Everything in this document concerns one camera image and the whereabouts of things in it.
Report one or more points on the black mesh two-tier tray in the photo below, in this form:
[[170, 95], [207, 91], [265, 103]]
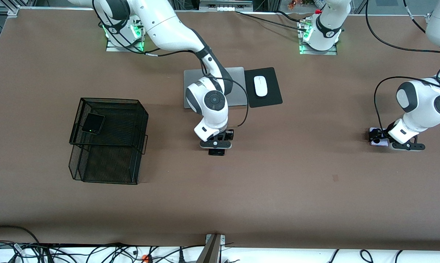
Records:
[[125, 171]]

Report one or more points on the lilac flip phone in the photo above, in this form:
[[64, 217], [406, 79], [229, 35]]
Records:
[[380, 144]]

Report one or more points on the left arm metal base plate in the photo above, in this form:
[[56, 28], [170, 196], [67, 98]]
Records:
[[333, 53]]

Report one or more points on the white computer mouse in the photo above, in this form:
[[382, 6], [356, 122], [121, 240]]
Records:
[[260, 87]]

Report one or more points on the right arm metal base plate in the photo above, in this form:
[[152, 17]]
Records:
[[112, 49]]

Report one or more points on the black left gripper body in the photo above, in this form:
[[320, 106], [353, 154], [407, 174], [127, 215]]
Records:
[[381, 133]]

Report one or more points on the black flip phone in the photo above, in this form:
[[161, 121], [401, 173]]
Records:
[[93, 123]]

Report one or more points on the grey metal camera mount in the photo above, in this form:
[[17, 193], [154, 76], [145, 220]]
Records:
[[210, 252]]

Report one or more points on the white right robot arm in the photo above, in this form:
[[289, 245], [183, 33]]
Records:
[[168, 29]]

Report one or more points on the aluminium frame profile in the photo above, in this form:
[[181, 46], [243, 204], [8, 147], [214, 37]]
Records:
[[8, 11]]

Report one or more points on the small colourful figurine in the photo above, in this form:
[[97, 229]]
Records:
[[292, 4]]

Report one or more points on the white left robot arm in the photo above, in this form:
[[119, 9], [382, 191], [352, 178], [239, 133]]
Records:
[[420, 109]]

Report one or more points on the black mouse pad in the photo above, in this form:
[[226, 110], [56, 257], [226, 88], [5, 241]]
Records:
[[272, 87]]

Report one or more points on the grey power strip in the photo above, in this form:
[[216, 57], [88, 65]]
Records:
[[225, 7]]

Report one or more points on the silver laptop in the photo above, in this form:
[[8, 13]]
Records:
[[190, 75]]

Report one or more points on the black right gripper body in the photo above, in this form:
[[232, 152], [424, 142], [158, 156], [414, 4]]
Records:
[[227, 135]]

